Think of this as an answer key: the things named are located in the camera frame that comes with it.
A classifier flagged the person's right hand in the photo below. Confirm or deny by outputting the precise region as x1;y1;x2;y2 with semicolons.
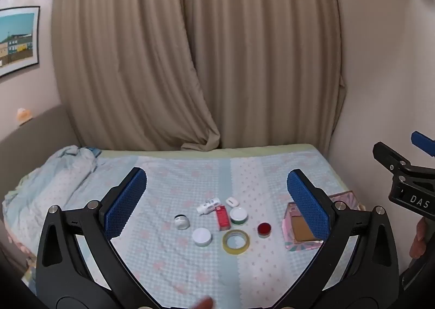
409;218;430;259

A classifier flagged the pink-lined cardboard box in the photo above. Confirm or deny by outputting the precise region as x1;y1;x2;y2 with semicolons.
282;190;361;252

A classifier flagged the beige curtain panel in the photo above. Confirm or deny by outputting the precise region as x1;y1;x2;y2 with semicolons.
180;0;346;151
51;0;221;152

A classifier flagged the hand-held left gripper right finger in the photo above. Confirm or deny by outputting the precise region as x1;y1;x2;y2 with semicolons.
272;169;400;309

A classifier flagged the crumpled light blue blanket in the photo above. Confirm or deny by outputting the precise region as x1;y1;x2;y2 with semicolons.
2;146;102;245

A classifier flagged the white plastic bottle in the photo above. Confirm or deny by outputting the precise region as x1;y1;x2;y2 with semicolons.
197;197;221;216

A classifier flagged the red carton box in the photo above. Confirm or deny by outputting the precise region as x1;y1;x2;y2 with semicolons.
216;206;232;231

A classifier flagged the person's left hand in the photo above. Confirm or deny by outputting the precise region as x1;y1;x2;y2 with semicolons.
188;297;215;309

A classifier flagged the framed wall poster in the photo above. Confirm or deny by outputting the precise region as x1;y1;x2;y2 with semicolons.
0;6;41;78

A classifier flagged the grey padded headboard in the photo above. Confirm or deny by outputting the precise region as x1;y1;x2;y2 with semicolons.
0;105;82;194

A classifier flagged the yellow tape roll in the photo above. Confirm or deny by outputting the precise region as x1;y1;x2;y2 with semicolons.
222;229;250;255

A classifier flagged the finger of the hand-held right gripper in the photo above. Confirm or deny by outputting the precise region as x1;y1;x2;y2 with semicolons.
373;142;412;177
411;131;435;160

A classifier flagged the green jar with white lid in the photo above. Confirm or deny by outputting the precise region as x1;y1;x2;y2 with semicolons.
230;208;248;226

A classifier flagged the white-lidded glass jar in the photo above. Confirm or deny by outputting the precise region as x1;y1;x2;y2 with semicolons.
192;228;212;248

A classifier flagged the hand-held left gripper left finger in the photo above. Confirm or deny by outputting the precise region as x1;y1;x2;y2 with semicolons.
36;167;160;309

